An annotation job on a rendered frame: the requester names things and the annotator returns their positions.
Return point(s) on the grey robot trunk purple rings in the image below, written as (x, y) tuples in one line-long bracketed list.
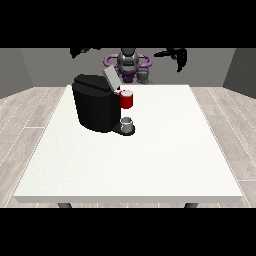
[(126, 63)]

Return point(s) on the pale grey machine lid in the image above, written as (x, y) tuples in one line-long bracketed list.
[(112, 78)]

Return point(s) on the dark table leg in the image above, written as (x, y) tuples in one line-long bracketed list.
[(191, 205), (64, 205)]

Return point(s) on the black coffee machine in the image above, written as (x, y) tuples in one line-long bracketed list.
[(94, 104)]

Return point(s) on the small grey coffee pod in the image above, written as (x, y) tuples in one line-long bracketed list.
[(142, 76)]

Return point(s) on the red pod holder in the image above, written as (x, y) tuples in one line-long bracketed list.
[(126, 101)]

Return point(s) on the small grey cup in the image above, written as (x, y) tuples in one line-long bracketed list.
[(126, 125)]

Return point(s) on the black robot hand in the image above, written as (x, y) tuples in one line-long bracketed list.
[(181, 57), (77, 51)]

